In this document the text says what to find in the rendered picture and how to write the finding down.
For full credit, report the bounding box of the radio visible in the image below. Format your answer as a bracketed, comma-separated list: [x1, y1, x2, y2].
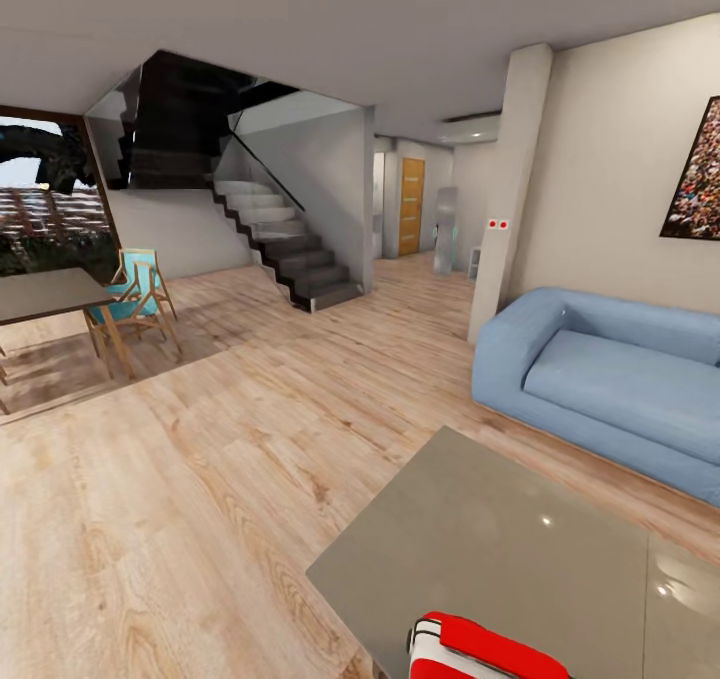
[406, 611, 575, 679]

